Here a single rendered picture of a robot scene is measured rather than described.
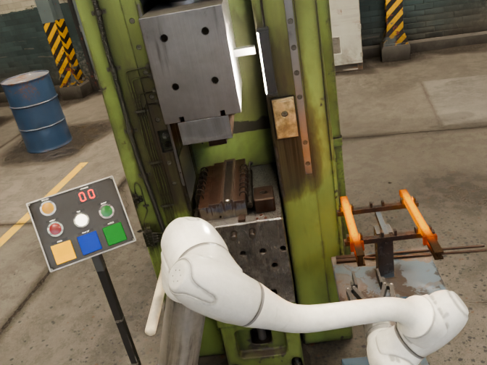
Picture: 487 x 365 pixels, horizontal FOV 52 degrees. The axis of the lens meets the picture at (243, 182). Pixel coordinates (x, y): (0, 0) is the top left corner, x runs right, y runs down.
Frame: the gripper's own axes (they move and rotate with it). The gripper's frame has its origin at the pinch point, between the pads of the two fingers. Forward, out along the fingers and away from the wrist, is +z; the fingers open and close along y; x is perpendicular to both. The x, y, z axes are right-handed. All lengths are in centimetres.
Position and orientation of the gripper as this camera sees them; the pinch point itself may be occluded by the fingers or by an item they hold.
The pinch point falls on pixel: (367, 279)
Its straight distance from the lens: 164.0
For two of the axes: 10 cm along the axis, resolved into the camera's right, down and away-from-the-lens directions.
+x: -1.7, -8.8, -4.4
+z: 0.5, -4.5, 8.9
